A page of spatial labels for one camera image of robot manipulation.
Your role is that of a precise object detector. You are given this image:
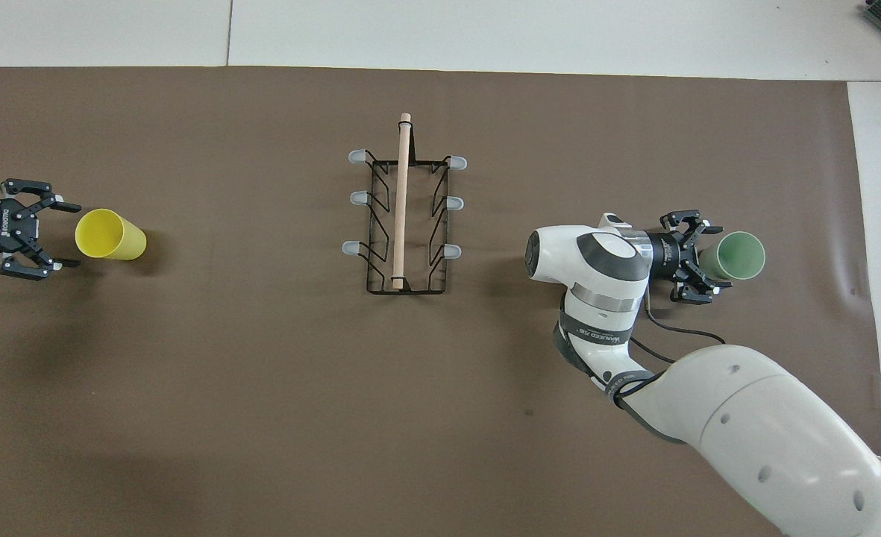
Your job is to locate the pale green plastic cup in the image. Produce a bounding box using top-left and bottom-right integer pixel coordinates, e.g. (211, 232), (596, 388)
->
(697, 231), (766, 281)

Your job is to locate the brown table mat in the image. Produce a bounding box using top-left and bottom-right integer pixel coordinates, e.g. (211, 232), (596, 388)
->
(0, 66), (881, 537)

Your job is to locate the yellow plastic cup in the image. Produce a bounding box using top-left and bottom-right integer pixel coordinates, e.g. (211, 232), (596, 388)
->
(75, 208), (148, 261)

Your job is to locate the black wire cup rack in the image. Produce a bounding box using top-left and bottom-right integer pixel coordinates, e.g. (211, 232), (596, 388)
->
(342, 113), (468, 296)

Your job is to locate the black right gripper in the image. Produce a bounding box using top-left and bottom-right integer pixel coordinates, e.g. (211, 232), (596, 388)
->
(648, 211), (732, 304)

